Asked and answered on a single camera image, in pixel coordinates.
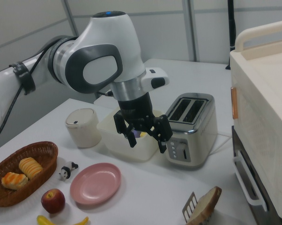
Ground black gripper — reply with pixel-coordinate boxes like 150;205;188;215
113;92;173;154

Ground slice of toast bread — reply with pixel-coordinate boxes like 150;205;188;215
186;186;223;225

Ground chrome and cream toaster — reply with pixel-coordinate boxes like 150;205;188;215
164;93;218;171

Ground long striped bread roll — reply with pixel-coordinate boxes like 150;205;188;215
18;157;44;180

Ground white plastic tub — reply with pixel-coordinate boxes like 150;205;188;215
96;109;164;163

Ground cream lidded trash can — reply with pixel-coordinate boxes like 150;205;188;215
65;108;102;149

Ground pink plate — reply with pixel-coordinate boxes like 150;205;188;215
69;163;122;206

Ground metal toast rack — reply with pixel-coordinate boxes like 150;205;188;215
182;191;216;225

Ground panda figurine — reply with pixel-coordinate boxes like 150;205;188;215
59;161;79;182

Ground brown wicker basket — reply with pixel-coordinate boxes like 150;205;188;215
0;141;59;208

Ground red apple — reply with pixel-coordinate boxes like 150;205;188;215
41;188;66;214

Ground cream countertop oven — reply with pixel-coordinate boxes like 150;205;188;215
229;20;282;225

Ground yellow banana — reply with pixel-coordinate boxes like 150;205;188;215
36;215;89;225

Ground black pole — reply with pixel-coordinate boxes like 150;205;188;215
226;0;237;70

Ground white toaster power cable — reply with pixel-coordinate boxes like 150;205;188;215
210;132;233;155

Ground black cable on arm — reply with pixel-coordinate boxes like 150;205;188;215
0;35;113;144

